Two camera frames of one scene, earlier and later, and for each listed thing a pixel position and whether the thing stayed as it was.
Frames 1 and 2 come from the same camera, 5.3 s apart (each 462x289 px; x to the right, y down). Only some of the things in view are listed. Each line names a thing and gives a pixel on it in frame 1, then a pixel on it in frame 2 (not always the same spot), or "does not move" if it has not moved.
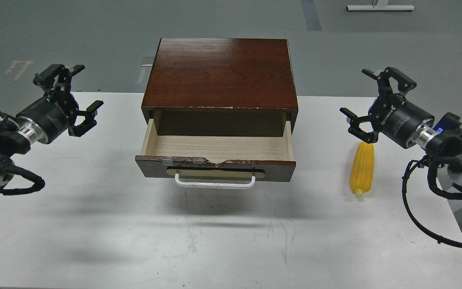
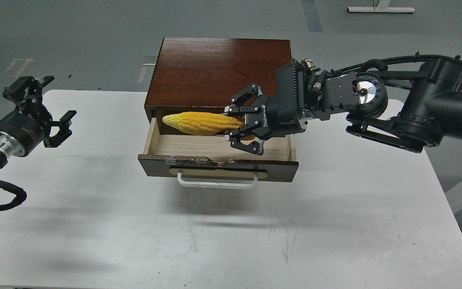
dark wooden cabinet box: x=219 y=87 does not move
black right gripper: x=393 y=116 → x=268 y=117
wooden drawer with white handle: x=215 y=161 does not move
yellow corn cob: x=362 y=170 → x=203 y=123
